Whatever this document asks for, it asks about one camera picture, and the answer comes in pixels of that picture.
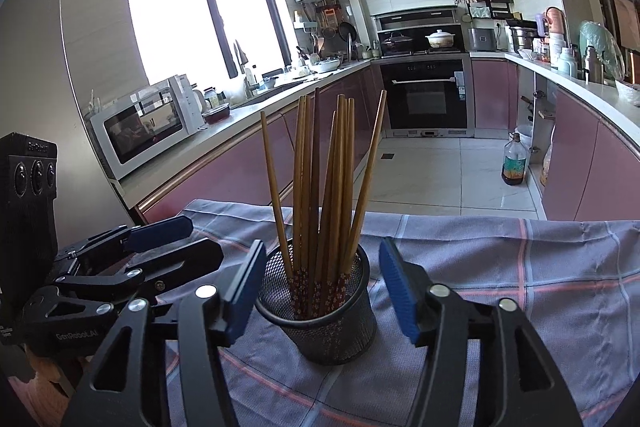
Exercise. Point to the stainless steel stock pot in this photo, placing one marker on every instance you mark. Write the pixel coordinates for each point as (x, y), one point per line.
(523, 39)

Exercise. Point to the black built-in oven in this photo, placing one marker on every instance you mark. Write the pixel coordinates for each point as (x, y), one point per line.
(425, 99)

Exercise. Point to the white bowl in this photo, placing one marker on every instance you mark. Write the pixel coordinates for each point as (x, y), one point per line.
(629, 91)

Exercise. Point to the grey refrigerator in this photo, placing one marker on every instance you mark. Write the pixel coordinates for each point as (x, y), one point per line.
(35, 57)

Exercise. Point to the white plastic bucket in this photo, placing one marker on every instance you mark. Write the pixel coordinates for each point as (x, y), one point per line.
(523, 139)

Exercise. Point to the blue-grey plaid tablecloth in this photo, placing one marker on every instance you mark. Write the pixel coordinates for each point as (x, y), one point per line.
(500, 267)

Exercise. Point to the black range hood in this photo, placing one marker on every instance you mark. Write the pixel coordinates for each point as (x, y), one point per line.
(415, 19)

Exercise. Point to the black lidded cooking pot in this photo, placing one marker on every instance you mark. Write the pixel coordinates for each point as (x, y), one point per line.
(396, 44)

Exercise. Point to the bunch of wooden chopsticks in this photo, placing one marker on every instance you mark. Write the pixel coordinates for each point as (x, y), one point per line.
(335, 217)

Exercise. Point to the steel thermos flask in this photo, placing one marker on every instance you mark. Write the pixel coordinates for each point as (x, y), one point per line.
(594, 67)

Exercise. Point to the pale plastic jug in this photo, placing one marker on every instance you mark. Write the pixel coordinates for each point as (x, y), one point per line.
(566, 63)

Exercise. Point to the steel sink faucet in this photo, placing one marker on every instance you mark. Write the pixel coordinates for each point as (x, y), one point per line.
(245, 72)

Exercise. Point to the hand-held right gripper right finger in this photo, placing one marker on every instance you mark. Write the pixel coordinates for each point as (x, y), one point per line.
(400, 292)

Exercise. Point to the cooking oil bottle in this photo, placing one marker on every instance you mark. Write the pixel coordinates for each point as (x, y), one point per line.
(515, 164)

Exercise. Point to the pink kitchen base cabinets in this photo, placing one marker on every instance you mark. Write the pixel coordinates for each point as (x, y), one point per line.
(235, 167)
(590, 157)

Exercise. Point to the framed wall picture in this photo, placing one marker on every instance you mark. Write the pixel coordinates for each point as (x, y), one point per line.
(627, 22)

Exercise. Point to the dark red lidded container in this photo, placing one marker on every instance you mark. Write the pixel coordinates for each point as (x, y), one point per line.
(216, 114)

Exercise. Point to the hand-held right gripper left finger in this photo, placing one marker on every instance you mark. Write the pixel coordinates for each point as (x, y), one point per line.
(245, 292)

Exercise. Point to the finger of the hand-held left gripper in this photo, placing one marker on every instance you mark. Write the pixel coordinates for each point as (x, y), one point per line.
(190, 259)
(160, 232)

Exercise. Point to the mint green wrapped appliance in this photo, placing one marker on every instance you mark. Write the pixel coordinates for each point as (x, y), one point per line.
(605, 44)

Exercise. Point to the kitchen window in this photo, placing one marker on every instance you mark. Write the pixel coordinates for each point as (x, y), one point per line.
(165, 17)

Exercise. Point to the person's left hand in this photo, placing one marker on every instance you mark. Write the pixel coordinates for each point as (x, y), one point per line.
(47, 382)

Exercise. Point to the white casserole pot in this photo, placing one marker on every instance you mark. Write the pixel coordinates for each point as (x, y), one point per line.
(440, 40)

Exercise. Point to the hanging black frying pan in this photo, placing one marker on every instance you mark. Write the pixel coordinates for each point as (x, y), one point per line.
(347, 33)

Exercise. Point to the white dish with food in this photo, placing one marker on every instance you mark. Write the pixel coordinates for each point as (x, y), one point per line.
(325, 66)

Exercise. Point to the white microwave oven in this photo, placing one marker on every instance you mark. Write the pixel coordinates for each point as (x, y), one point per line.
(145, 127)

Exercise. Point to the stainless kitchen sink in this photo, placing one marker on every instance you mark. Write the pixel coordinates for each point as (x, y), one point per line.
(270, 94)

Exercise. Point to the black mesh pen holder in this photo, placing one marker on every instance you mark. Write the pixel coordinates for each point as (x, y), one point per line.
(340, 337)

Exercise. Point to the grey rice cooker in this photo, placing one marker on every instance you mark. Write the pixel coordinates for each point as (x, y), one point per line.
(482, 39)

